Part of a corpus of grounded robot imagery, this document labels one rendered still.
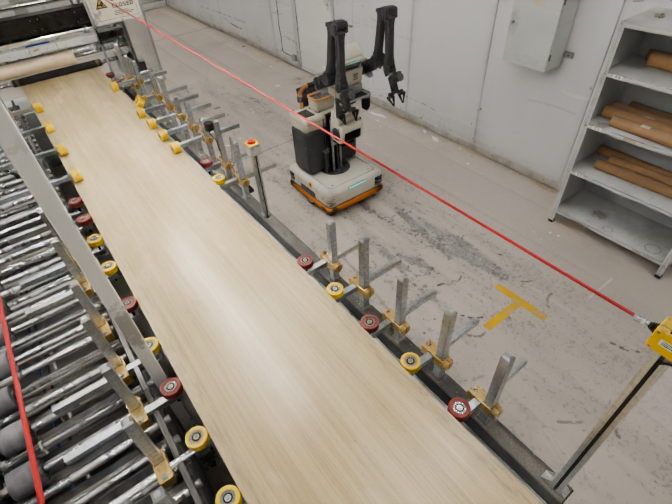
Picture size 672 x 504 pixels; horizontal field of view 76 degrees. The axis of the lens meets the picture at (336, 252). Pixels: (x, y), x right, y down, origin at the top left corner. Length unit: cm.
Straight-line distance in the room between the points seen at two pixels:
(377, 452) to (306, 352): 48
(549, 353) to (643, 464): 72
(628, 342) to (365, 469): 222
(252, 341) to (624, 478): 200
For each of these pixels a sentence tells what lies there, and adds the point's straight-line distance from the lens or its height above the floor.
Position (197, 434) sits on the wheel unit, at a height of 91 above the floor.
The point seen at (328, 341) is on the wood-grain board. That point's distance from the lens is 183.
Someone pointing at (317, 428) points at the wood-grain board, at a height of 90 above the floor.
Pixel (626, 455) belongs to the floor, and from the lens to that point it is 292.
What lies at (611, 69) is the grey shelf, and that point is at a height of 126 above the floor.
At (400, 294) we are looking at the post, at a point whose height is 103.
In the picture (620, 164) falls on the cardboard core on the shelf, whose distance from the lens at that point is 390.
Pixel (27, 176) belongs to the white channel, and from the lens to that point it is 136.
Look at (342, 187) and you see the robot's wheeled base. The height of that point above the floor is 27.
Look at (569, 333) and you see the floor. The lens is 325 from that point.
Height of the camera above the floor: 239
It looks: 43 degrees down
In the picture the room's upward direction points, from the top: 4 degrees counter-clockwise
